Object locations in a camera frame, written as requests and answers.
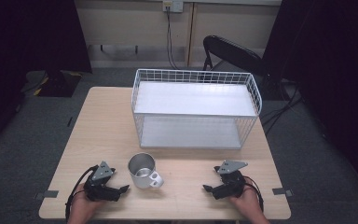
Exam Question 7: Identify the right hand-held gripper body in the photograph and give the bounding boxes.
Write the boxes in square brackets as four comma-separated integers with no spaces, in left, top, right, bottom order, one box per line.
[212,160,249,201]

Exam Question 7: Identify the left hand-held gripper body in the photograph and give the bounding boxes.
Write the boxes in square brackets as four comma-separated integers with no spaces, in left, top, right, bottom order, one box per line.
[83,161,121,203]

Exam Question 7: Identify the metal cup with white handle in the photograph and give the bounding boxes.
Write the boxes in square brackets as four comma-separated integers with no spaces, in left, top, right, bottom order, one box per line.
[128,152,165,189]

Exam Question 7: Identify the person's right hand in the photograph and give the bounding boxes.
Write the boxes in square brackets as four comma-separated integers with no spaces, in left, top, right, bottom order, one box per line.
[228,185,264,217]

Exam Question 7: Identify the person's left hand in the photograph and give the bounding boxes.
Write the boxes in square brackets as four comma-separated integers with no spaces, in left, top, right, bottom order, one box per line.
[70,183,104,217]

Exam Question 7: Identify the grey tape strip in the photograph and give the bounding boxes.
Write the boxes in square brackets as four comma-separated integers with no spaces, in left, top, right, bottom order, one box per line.
[34,189,60,201]
[271,187,295,198]

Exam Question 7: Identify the black stand base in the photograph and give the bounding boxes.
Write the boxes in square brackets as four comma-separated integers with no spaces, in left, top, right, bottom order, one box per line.
[21,69,83,98]

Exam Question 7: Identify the black folding chair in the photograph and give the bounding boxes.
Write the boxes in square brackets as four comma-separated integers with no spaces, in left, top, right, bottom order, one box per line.
[201,35,269,82]

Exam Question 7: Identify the black curtain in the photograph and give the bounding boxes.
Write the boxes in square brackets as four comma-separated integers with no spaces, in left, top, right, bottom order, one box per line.
[261,0,358,200]

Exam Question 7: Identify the right hand-held gripper black cable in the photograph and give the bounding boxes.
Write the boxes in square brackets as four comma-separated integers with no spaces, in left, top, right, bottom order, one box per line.
[242,175,265,213]

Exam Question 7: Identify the white wire rack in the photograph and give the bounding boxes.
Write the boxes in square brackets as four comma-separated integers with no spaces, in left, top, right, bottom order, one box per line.
[131,68,263,150]

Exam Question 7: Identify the black floor cables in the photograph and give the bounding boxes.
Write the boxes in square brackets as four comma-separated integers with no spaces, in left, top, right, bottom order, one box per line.
[258,78,305,135]

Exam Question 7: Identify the black wall socket cable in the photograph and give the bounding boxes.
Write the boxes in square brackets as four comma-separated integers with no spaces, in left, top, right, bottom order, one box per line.
[166,8,180,71]

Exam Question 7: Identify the wooden wall strip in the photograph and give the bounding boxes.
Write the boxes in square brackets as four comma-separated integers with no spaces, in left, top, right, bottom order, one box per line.
[186,2,198,68]

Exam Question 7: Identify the white wall socket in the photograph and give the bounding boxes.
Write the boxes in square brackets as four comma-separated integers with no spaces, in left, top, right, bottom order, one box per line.
[162,0,185,14]

